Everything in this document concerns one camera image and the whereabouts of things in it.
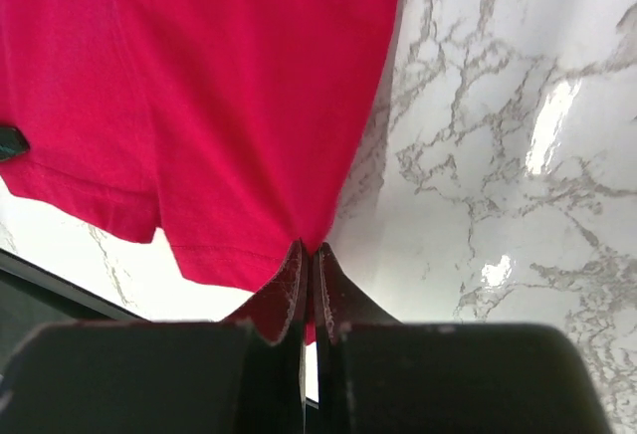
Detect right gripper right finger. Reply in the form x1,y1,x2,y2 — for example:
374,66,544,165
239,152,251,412
311,245,610,433

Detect red t-shirt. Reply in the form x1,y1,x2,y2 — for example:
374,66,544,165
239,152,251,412
1,0,398,292

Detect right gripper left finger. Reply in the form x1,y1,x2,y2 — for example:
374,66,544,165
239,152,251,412
1,242,307,433

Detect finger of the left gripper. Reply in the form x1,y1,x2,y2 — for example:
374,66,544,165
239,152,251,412
0,125,28,161

